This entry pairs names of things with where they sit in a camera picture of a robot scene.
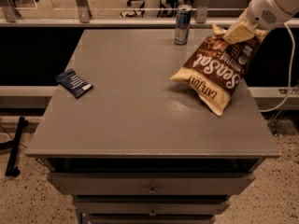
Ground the brown sea salt chip bag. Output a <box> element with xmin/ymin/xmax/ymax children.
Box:
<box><xmin>171</xmin><ymin>25</ymin><xmax>268</xmax><ymax>116</ymax></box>

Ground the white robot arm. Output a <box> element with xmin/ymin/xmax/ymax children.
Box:
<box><xmin>223</xmin><ymin>0</ymin><xmax>299</xmax><ymax>44</ymax></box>

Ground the blue rxbar blueberry bar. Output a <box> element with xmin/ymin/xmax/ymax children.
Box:
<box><xmin>55</xmin><ymin>68</ymin><xmax>93</xmax><ymax>99</ymax></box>

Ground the blue silver energy drink can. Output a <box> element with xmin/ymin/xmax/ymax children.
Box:
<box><xmin>175</xmin><ymin>5</ymin><xmax>192</xmax><ymax>45</ymax></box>

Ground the black office chair centre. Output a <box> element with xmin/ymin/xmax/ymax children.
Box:
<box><xmin>121</xmin><ymin>0</ymin><xmax>176</xmax><ymax>18</ymax></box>

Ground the grey drawer cabinet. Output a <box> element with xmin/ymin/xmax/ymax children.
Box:
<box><xmin>25</xmin><ymin>27</ymin><xmax>281</xmax><ymax>224</ymax></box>

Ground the middle grey drawer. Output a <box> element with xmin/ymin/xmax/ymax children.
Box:
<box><xmin>73</xmin><ymin>198</ymin><xmax>231</xmax><ymax>215</ymax></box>

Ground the bottom grey drawer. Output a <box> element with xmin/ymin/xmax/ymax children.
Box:
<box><xmin>90</xmin><ymin>215</ymin><xmax>215</xmax><ymax>224</ymax></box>

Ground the black stand leg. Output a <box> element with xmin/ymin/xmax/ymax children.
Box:
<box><xmin>5</xmin><ymin>117</ymin><xmax>29</xmax><ymax>177</ymax></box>

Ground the white cable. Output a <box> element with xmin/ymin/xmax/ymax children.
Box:
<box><xmin>260</xmin><ymin>21</ymin><xmax>296</xmax><ymax>114</ymax></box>

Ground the grey railing frame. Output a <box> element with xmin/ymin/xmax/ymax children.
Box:
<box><xmin>0</xmin><ymin>0</ymin><xmax>250</xmax><ymax>28</ymax></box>

